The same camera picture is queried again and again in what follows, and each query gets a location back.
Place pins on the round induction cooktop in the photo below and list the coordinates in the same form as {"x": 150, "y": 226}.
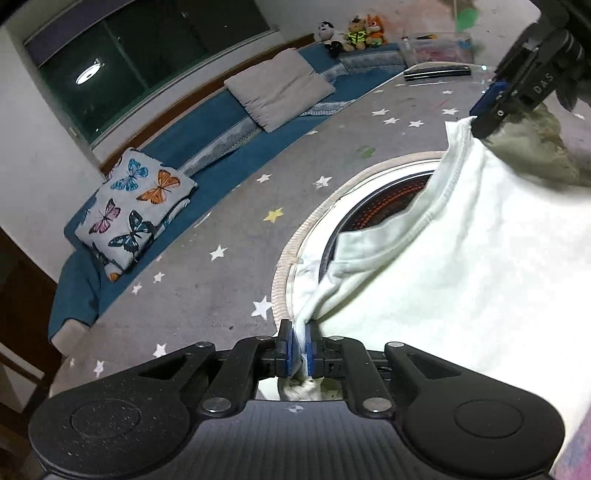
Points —
{"x": 366, "y": 200}

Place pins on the brown bear plush toy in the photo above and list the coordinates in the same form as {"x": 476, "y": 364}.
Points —
{"x": 356, "y": 36}

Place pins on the butterfly print pillow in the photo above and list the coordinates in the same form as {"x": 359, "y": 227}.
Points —
{"x": 135, "y": 204}

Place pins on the panda plush toy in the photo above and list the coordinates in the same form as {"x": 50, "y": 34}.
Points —
{"x": 329, "y": 39}

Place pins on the colourful paper pinwheel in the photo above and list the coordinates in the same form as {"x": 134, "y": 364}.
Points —
{"x": 465, "y": 14}

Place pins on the pale green garment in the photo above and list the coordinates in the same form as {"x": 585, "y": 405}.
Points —
{"x": 487, "y": 268}

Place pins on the dark window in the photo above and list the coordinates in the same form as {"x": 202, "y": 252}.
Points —
{"x": 101, "y": 58}

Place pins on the clear plastic storage box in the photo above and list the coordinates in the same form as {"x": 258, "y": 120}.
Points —
{"x": 437, "y": 47}

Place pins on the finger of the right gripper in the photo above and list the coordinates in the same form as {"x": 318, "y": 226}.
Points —
{"x": 488, "y": 115}
{"x": 489, "y": 98}

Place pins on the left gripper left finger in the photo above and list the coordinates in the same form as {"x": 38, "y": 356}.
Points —
{"x": 237, "y": 372}

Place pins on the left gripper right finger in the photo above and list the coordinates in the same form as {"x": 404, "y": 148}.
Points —
{"x": 363, "y": 374}

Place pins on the orange fox plush toy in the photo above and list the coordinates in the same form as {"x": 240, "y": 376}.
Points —
{"x": 375, "y": 31}

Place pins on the grey plain pillow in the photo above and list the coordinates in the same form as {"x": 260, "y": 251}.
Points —
{"x": 278, "y": 90}

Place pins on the black remote control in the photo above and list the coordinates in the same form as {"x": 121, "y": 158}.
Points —
{"x": 445, "y": 71}

